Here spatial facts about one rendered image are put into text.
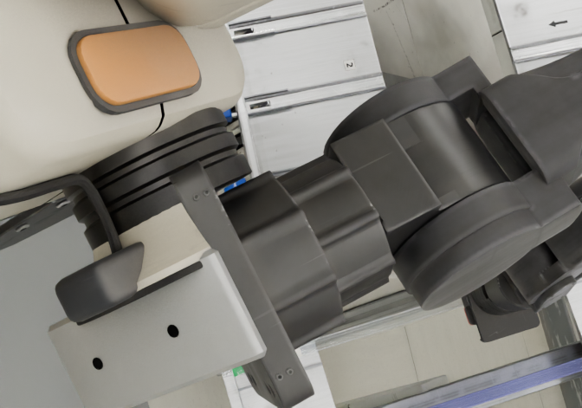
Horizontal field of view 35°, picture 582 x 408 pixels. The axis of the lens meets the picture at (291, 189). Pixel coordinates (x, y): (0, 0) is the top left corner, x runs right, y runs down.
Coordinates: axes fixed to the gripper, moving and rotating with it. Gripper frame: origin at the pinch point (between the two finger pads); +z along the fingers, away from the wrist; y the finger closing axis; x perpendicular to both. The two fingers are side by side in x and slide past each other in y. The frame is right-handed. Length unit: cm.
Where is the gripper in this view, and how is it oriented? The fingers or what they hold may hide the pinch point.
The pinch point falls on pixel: (475, 295)
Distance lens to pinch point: 108.9
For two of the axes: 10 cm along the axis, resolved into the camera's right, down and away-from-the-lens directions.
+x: -9.6, 2.8, -1.1
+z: -0.5, 2.0, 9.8
